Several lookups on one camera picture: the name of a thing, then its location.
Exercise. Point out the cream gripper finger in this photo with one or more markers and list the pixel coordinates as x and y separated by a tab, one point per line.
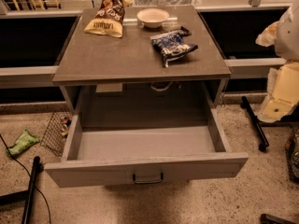
269	35
282	93

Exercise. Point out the blue chip bag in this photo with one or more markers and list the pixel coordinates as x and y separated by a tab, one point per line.
171	46

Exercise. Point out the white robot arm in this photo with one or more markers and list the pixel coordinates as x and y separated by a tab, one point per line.
287	42

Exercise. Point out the brown yellow chip bag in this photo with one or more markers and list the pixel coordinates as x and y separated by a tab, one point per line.
109	18

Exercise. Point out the grey drawer cabinet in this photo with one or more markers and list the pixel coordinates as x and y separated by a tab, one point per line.
123	83

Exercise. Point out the open grey top drawer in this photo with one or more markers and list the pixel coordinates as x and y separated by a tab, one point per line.
111	157

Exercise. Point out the green snack bag on floor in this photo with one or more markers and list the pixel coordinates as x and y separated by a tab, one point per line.
23	142

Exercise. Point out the black stand leg right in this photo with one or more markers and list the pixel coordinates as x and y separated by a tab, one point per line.
255	123

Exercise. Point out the black stand leg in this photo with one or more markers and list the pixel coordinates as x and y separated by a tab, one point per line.
255	123
27	196

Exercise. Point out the dark basket at right edge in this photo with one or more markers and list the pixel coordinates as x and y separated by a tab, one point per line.
292	156

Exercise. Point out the small black flat packet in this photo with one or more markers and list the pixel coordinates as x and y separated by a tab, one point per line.
184	31

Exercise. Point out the white bowl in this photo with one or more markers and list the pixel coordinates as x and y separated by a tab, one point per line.
153	17

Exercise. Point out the black object bottom right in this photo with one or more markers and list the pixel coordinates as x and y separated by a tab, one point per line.
270	219

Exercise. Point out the black stand leg left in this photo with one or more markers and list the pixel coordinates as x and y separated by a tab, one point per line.
27	196

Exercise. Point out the black metal drawer handle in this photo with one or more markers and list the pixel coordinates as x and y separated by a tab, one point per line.
145	180

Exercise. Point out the wire mesh basket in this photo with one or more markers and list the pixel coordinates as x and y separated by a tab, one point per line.
57	130

